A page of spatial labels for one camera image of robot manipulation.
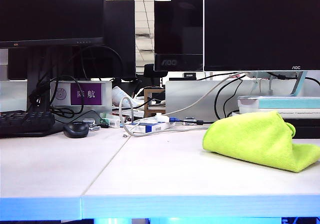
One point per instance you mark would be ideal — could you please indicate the lime green microfibre rag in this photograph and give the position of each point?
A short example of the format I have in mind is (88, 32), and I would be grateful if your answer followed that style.
(250, 136)

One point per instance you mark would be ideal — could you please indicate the wooden open box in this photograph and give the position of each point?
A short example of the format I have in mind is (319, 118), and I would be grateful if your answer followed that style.
(146, 103)

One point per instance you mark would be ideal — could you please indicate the white adapter plug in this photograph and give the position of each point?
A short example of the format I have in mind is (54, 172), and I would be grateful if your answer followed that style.
(162, 117)

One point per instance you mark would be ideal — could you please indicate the blue and white box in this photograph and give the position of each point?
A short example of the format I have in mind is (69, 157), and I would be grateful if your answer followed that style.
(150, 128)

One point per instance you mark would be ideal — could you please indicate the wide grey divider panel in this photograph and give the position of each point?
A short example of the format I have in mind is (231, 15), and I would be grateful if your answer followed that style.
(190, 96)

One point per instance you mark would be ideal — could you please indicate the black office chair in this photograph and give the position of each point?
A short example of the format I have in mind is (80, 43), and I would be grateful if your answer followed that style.
(152, 71)

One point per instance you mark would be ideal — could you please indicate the small green white box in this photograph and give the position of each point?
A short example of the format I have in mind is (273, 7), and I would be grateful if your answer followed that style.
(112, 122)

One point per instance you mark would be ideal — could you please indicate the nameplate with purple label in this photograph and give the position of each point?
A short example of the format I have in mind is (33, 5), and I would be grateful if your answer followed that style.
(86, 93)

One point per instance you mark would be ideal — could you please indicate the small black AOC monitor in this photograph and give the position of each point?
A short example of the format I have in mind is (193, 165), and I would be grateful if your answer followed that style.
(177, 26)

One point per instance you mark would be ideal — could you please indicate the black computer mouse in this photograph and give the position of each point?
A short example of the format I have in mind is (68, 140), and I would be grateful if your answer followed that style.
(75, 129)

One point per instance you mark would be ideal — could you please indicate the dark grey monitor stand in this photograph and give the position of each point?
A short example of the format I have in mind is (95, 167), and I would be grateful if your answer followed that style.
(37, 66)

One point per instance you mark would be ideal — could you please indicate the large black AOC monitor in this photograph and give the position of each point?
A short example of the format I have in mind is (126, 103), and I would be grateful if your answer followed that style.
(262, 26)

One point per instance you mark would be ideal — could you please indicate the black keyboard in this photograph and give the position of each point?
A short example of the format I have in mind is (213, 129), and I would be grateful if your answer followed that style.
(22, 123)

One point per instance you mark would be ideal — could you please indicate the silver teal monitor stand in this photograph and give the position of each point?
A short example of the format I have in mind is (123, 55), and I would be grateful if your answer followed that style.
(298, 86)

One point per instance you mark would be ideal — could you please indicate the white spined book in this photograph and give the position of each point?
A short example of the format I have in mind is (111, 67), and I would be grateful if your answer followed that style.
(300, 113)

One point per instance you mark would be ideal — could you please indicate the large black monitor orange logo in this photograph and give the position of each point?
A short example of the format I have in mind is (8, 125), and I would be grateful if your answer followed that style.
(50, 11)

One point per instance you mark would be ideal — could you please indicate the thin black book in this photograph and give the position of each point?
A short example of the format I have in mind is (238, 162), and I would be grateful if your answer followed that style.
(305, 123)

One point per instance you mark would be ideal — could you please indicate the narrow frosted divider panel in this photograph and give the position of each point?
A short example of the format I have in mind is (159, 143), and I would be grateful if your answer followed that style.
(12, 95)

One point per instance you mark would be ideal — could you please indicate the thick black book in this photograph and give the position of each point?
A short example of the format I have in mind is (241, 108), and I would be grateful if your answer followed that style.
(308, 133)

